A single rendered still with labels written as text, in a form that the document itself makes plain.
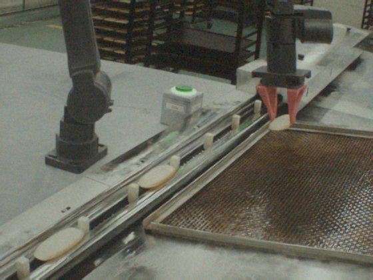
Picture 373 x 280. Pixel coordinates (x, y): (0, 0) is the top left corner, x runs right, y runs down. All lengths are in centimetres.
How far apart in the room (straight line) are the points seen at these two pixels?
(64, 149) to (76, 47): 20
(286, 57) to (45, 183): 49
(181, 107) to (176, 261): 64
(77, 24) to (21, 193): 31
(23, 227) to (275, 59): 54
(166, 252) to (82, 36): 46
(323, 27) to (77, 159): 52
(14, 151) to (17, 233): 38
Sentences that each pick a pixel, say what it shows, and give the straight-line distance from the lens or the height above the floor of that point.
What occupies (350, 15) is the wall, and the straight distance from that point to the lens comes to 806.
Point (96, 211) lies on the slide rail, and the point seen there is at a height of 85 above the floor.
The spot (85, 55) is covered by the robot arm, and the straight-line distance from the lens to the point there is 103.
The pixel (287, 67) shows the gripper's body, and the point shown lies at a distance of 104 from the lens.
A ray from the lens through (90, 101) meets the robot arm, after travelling 103.
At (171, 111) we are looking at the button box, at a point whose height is 86.
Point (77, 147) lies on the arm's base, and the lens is 107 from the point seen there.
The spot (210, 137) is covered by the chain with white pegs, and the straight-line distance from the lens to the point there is 115.
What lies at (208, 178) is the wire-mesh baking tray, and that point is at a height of 89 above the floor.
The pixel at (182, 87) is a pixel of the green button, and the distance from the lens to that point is 131.
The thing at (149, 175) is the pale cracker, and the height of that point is 86.
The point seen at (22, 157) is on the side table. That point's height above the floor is 82.
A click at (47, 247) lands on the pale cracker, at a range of 78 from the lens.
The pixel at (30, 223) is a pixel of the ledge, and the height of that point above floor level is 86.
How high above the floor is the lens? 129
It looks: 23 degrees down
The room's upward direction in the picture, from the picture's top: 6 degrees clockwise
